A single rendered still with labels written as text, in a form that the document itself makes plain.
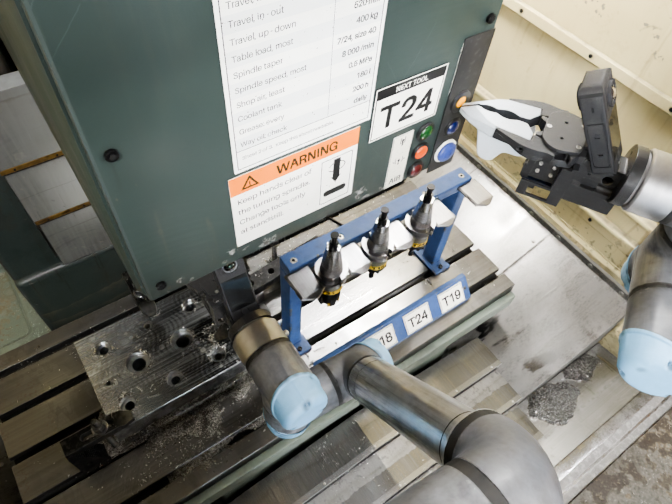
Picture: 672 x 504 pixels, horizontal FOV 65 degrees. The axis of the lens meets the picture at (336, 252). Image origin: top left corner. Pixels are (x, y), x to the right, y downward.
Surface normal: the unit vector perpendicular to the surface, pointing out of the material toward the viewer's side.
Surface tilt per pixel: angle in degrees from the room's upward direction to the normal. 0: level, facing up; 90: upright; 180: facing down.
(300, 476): 8
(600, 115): 93
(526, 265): 24
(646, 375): 90
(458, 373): 7
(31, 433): 0
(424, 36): 90
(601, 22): 90
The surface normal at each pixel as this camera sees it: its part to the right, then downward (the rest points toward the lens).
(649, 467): 0.07, -0.59
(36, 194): 0.58, 0.68
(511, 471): 0.09, -0.83
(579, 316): -0.28, -0.36
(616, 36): -0.82, 0.43
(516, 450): 0.16, -0.94
